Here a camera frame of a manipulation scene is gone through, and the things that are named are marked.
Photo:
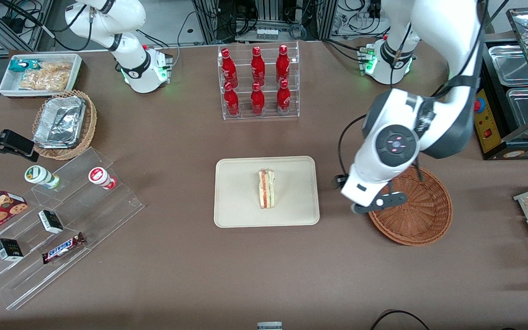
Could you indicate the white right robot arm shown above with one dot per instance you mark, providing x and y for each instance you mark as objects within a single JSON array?
[{"x": 131, "y": 64}]

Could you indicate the small black carton box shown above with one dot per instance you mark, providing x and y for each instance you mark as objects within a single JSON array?
[
  {"x": 51, "y": 221},
  {"x": 8, "y": 250}
]

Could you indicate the white power strip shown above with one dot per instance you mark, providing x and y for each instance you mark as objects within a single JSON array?
[{"x": 267, "y": 33}]

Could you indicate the beige plastic serving tray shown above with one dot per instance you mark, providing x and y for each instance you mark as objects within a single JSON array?
[{"x": 236, "y": 192}]

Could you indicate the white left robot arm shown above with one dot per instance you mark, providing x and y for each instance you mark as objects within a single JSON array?
[{"x": 447, "y": 36}]

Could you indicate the black food warmer appliance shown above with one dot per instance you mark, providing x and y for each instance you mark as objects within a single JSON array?
[{"x": 491, "y": 133}]

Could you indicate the brown round wicker basket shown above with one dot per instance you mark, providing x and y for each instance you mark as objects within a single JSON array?
[{"x": 424, "y": 215}]

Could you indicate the Snickers chocolate bar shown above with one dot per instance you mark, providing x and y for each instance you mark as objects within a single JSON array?
[{"x": 62, "y": 248}]

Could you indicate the small grey white device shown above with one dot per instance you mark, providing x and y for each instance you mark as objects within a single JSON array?
[{"x": 269, "y": 326}]

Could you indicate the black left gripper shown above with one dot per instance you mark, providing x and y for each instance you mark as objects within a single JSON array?
[{"x": 342, "y": 183}]

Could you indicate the clear acrylic bottle rack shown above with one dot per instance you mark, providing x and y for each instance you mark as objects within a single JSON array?
[{"x": 268, "y": 114}]

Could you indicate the teal snack packet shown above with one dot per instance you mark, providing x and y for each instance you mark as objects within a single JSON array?
[{"x": 23, "y": 65}]

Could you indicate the glass display case frame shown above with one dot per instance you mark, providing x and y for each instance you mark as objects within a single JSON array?
[{"x": 527, "y": 59}]

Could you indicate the triangular sandwich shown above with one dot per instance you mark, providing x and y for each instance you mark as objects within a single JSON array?
[{"x": 267, "y": 190}]

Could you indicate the green lid yogurt cup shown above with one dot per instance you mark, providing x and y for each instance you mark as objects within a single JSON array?
[{"x": 39, "y": 175}]

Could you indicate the aluminium frame rack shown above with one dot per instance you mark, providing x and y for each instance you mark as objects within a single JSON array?
[{"x": 264, "y": 11}]

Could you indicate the red lid yogurt cup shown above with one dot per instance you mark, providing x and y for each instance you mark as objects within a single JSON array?
[{"x": 99, "y": 176}]

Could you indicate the clear acrylic tiered stand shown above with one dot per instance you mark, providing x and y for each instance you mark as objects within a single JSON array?
[{"x": 108, "y": 215}]

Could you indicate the red cola bottle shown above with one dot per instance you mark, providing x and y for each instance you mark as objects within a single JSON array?
[
  {"x": 232, "y": 101},
  {"x": 283, "y": 65},
  {"x": 283, "y": 99},
  {"x": 229, "y": 68},
  {"x": 258, "y": 68},
  {"x": 258, "y": 101}
]

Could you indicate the light tan wicker basket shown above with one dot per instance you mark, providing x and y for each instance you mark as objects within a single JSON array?
[{"x": 90, "y": 123}]

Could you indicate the stacked aluminium foil trays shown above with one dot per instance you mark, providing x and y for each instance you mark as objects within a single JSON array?
[{"x": 60, "y": 121}]

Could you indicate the clear bag of crackers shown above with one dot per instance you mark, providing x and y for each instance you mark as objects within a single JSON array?
[{"x": 46, "y": 77}]

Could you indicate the white rectangular plastic bin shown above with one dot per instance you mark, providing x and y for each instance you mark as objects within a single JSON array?
[{"x": 7, "y": 85}]

